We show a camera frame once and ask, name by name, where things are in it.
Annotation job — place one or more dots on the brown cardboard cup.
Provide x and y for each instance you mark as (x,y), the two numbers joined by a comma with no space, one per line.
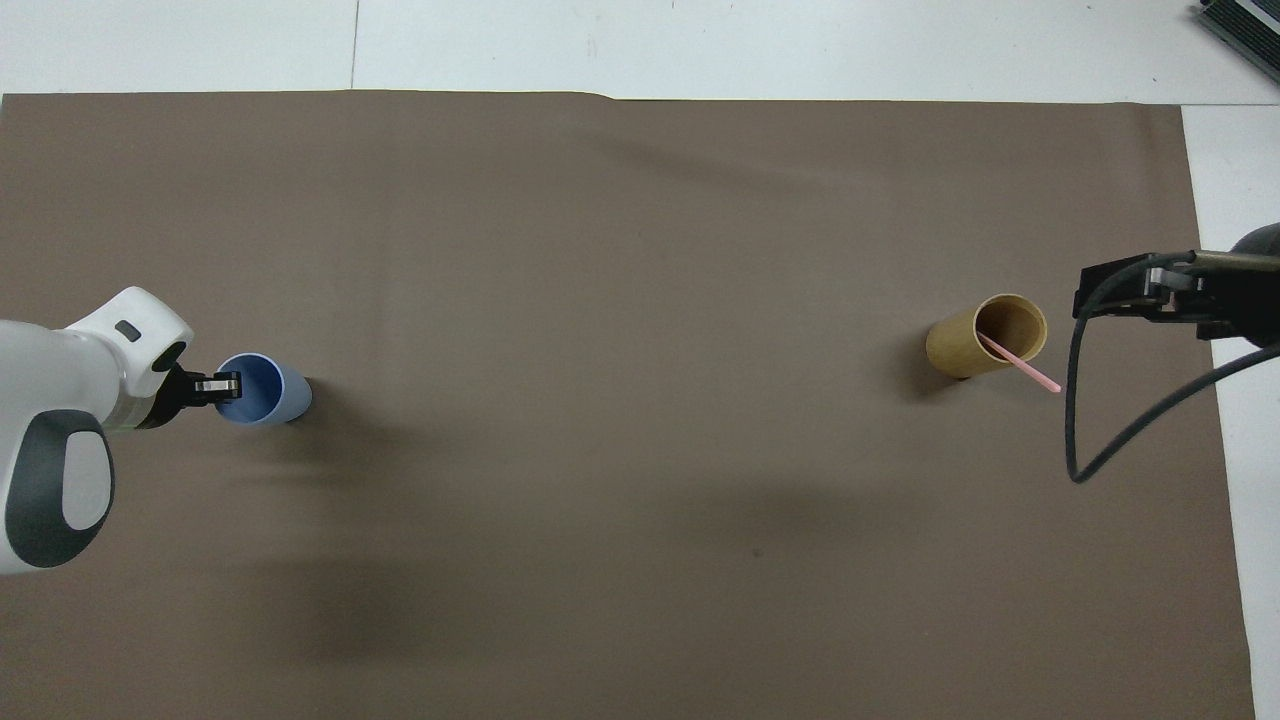
(960,345)

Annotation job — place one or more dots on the blue cup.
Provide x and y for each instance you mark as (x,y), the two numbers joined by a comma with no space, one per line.
(262,392)

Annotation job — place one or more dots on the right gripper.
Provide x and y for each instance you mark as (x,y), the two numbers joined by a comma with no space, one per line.
(1250,295)

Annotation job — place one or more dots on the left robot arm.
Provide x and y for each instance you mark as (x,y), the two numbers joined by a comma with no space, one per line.
(60,400)

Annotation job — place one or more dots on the pink chopstick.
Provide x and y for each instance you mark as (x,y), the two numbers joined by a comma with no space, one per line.
(1030,368)

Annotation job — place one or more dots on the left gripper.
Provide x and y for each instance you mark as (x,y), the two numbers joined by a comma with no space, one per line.
(168,400)

